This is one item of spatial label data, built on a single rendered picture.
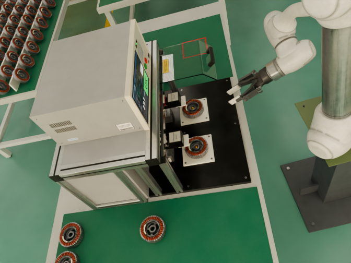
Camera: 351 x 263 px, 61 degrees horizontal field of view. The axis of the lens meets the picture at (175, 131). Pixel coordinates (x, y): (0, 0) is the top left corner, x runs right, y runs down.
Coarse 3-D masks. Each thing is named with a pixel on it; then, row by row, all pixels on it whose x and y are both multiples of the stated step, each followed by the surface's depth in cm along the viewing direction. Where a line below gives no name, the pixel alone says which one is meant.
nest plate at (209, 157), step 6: (204, 138) 147; (210, 138) 146; (210, 144) 145; (192, 150) 145; (210, 150) 143; (186, 156) 144; (204, 156) 142; (210, 156) 141; (186, 162) 142; (192, 162) 142; (198, 162) 141; (204, 162) 141
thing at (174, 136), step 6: (174, 132) 137; (180, 132) 136; (168, 138) 136; (174, 138) 135; (180, 138) 134; (186, 138) 138; (168, 144) 137; (174, 144) 135; (180, 144) 135; (186, 144) 136
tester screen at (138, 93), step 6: (138, 60) 119; (138, 66) 117; (138, 72) 116; (138, 78) 114; (138, 84) 113; (138, 90) 111; (144, 90) 119; (138, 96) 110; (144, 96) 118; (138, 102) 109; (144, 114) 113
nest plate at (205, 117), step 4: (200, 100) 162; (204, 100) 161; (204, 104) 160; (180, 108) 162; (196, 108) 160; (204, 108) 158; (180, 112) 161; (204, 112) 157; (180, 116) 159; (184, 116) 158; (200, 116) 156; (204, 116) 155; (208, 116) 154; (184, 120) 157; (188, 120) 156; (192, 120) 156; (196, 120) 155; (200, 120) 154; (204, 120) 154; (208, 120) 154; (184, 124) 156; (188, 124) 156
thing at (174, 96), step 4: (172, 92) 151; (176, 92) 151; (168, 96) 151; (172, 96) 150; (176, 96) 149; (180, 96) 152; (184, 96) 153; (168, 100) 149; (172, 100) 148; (176, 100) 148; (180, 100) 150; (184, 100) 152; (168, 104) 149; (172, 104) 149; (176, 104) 149; (180, 104) 149; (184, 104) 150; (168, 108) 151
